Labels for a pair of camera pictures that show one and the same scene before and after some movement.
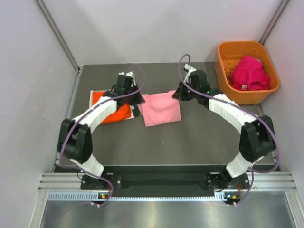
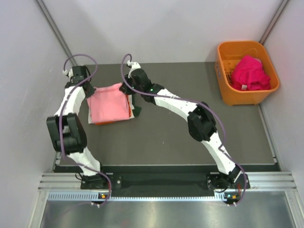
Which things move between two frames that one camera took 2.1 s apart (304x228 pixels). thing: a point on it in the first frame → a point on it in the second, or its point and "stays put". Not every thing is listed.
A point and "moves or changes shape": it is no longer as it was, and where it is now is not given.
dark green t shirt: x=136 y=111 stays put
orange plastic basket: x=228 y=53 stays put
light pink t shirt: x=160 y=108 → x=109 y=104
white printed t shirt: x=90 y=101 moves or changes shape
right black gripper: x=179 y=93 → x=126 y=90
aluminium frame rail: x=263 y=181 stays put
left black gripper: x=138 y=99 → x=91 y=90
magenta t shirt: x=248 y=74 stays put
